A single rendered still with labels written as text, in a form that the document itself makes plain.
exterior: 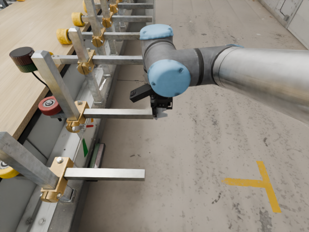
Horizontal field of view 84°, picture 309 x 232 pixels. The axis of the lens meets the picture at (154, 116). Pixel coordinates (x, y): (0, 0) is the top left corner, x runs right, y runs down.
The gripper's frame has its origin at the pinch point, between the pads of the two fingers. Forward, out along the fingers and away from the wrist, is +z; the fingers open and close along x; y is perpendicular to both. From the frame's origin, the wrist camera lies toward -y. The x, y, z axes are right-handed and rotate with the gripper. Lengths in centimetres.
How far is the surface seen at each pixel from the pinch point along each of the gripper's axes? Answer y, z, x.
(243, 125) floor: 84, 87, 61
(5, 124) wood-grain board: -53, -10, -11
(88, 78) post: -32.0, -7.4, 18.8
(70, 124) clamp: -31.7, -5.9, -8.3
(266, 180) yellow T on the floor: 86, 87, 6
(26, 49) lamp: -34.1, -33.7, -3.5
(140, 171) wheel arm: -4.1, -1.0, -24.3
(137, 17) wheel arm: -13, -14, 73
